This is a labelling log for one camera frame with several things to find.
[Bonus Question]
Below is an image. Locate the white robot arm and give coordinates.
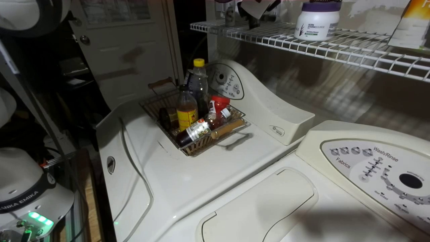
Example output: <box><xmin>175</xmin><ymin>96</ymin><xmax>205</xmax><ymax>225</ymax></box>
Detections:
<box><xmin>0</xmin><ymin>0</ymin><xmax>74</xmax><ymax>242</ymax></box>

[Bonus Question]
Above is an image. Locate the red sauce bottle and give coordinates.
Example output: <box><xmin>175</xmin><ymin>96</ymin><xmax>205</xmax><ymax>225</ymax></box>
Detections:
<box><xmin>209</xmin><ymin>96</ymin><xmax>232</xmax><ymax>129</ymax></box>

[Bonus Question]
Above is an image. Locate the dark bottle silver label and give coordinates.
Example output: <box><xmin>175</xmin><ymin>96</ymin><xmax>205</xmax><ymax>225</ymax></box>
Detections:
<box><xmin>177</xmin><ymin>118</ymin><xmax>211</xmax><ymax>147</ymax></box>

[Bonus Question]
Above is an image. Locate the amber liquid bottle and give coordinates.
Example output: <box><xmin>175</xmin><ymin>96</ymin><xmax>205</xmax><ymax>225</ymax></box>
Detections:
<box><xmin>177</xmin><ymin>86</ymin><xmax>198</xmax><ymax>130</ymax></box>

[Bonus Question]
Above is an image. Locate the yellow cap clear bottle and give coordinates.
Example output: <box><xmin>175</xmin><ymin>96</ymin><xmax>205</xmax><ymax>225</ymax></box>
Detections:
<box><xmin>187</xmin><ymin>58</ymin><xmax>210</xmax><ymax>117</ymax></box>

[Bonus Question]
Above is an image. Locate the white washing machine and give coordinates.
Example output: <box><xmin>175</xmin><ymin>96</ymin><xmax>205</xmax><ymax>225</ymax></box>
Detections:
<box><xmin>97</xmin><ymin>59</ymin><xmax>316</xmax><ymax>242</ymax></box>

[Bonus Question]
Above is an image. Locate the white door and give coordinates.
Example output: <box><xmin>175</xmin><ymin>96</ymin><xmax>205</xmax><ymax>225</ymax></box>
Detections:
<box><xmin>70</xmin><ymin>0</ymin><xmax>183</xmax><ymax>109</ymax></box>

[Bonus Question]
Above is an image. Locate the white jar purple lid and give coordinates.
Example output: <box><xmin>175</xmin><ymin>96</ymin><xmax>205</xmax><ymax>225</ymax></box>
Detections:
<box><xmin>295</xmin><ymin>0</ymin><xmax>342</xmax><ymax>42</ymax></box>

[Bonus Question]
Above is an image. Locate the white dryer machine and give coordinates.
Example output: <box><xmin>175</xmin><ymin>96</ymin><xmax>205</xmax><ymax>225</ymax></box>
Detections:
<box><xmin>159</xmin><ymin>121</ymin><xmax>430</xmax><ymax>242</ymax></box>

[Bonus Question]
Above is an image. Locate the orange box on shelf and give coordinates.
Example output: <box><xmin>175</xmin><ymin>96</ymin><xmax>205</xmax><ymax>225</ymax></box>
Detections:
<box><xmin>389</xmin><ymin>0</ymin><xmax>430</xmax><ymax>50</ymax></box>

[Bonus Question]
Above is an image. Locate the brown wire basket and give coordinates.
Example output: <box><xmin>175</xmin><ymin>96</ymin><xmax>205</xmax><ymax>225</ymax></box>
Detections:
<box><xmin>142</xmin><ymin>77</ymin><xmax>246</xmax><ymax>156</ymax></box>

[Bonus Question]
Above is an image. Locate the white wire shelf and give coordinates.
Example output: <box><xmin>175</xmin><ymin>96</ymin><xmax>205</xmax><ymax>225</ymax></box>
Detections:
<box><xmin>190</xmin><ymin>22</ymin><xmax>430</xmax><ymax>82</ymax></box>

